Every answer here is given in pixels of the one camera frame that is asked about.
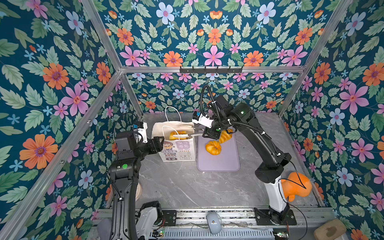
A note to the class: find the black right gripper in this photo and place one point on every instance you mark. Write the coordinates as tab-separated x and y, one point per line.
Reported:
208	133

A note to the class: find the orange plush toy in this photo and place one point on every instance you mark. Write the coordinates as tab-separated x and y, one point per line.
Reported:
297	185

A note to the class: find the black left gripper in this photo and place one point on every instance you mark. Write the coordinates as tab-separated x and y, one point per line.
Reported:
155	144

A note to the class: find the metal tongs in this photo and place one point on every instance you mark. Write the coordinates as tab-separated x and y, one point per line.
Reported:
191	135

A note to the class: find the round beige clock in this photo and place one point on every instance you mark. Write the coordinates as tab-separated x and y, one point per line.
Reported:
138	192

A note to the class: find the white paper bag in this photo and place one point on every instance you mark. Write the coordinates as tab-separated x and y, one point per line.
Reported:
177	150

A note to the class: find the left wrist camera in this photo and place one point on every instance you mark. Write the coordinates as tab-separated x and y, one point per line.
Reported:
140	132

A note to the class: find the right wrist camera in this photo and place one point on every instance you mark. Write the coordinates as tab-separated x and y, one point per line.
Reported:
201	119

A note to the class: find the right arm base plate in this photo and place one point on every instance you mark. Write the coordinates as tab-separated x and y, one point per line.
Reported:
269	217

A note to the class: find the black hook rack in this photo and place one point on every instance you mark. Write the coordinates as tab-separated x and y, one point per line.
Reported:
211	70

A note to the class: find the purple cutting mat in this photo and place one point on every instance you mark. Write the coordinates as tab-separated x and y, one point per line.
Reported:
226	161

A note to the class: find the square toast bread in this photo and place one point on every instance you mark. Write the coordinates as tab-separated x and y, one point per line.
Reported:
181	135

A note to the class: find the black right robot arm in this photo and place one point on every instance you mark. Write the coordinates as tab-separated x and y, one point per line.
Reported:
243	119

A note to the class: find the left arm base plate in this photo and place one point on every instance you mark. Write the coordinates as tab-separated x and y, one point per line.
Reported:
170	218

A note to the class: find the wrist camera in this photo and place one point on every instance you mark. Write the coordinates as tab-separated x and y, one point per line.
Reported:
201	119
140	132

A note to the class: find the tan sponge block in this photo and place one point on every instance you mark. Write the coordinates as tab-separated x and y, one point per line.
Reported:
331	230

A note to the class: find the round pumpkin bread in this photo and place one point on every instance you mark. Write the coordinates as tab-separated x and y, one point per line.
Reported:
214	148

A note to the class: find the striped croissant bread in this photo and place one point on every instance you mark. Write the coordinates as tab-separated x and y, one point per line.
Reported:
225	136

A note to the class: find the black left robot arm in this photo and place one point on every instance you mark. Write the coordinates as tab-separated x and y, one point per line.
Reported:
126	223

